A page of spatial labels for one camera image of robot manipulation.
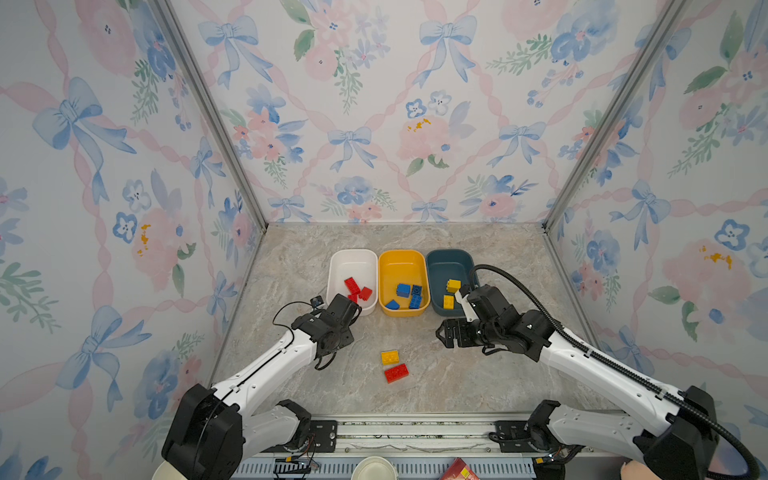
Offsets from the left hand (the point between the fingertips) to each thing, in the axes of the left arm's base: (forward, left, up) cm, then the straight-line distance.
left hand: (341, 335), depth 84 cm
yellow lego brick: (-4, -14, -6) cm, 16 cm away
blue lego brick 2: (+13, -15, -6) cm, 21 cm away
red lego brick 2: (+17, -2, -6) cm, 18 cm away
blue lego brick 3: (+19, -18, -5) cm, 27 cm away
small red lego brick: (+18, -5, -6) cm, 20 cm away
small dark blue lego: (+18, -23, -5) cm, 30 cm away
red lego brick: (+20, -1, -5) cm, 20 cm away
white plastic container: (+28, 0, -8) cm, 29 cm away
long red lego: (-8, -16, -6) cm, 19 cm away
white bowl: (-30, -10, -10) cm, 33 cm away
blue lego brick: (+14, -22, -5) cm, 27 cm away
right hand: (-2, -29, +7) cm, 30 cm away
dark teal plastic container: (+19, -41, 0) cm, 46 cm away
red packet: (-31, -29, -2) cm, 42 cm away
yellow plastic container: (+27, -20, -4) cm, 34 cm away
